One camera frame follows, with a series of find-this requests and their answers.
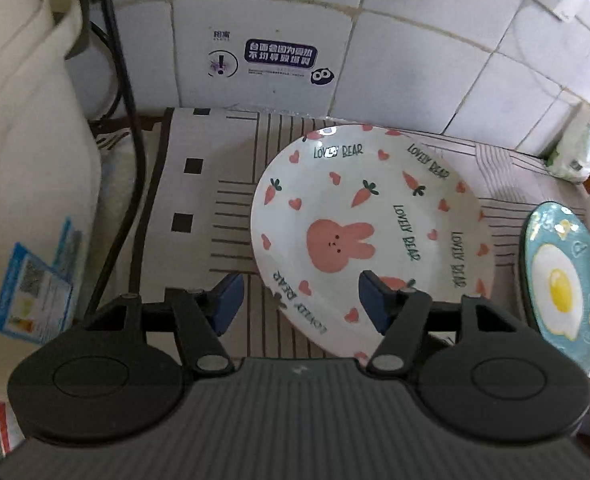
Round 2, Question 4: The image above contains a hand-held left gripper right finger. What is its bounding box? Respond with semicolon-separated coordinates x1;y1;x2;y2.
357;270;520;376

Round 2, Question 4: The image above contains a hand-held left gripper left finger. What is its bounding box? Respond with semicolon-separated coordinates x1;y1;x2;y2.
86;274;246;375

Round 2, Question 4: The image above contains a white bunny print plate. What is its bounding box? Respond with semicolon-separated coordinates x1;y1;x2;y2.
250;124;496;368

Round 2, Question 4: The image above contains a teal fried egg plate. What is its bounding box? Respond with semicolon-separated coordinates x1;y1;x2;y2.
520;201;590;373

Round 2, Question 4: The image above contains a striped table mat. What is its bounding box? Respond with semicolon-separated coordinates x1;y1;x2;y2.
82;106;590;378

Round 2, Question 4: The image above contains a white rice cooker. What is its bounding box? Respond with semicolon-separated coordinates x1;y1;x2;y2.
0;0;103;403

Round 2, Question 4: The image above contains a white salt bag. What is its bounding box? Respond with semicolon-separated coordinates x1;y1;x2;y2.
547;104;590;184

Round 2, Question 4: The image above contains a black rice cooker cable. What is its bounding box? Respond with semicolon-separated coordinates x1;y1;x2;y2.
86;0;148;323

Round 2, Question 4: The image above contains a white warning wall sticker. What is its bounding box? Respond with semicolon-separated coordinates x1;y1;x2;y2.
207;30;336;88

